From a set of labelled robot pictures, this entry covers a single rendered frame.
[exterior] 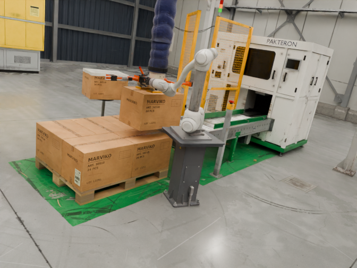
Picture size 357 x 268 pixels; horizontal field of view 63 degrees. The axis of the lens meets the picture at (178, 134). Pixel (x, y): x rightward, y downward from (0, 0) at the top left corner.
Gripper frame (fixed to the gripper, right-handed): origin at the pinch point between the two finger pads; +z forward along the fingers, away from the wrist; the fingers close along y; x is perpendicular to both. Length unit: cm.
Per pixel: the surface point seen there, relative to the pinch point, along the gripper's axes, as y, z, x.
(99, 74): 20, 138, 44
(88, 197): 113, -20, -65
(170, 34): -49, -12, 26
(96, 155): 70, -20, -59
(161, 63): -18.9, -9.5, 20.7
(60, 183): 116, 22, -71
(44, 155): 96, 58, -73
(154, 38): -43.3, -0.9, 15.0
